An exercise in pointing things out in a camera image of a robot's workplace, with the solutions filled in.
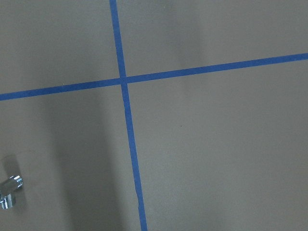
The chrome threaded pipe fitting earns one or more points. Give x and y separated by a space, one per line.
7 191

